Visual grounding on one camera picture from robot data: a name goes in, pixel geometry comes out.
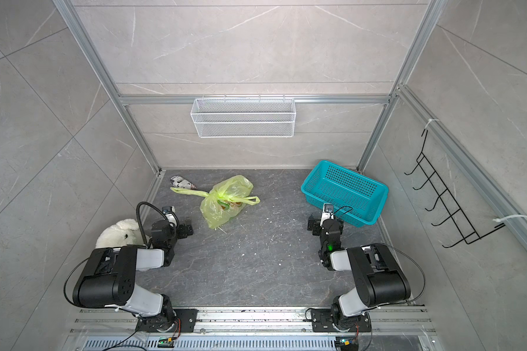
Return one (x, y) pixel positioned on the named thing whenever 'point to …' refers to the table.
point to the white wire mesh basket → (243, 118)
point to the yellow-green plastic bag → (225, 199)
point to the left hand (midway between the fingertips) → (179, 217)
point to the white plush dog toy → (124, 232)
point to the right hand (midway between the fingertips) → (325, 214)
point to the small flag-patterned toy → (177, 181)
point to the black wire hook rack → (468, 235)
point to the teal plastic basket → (356, 197)
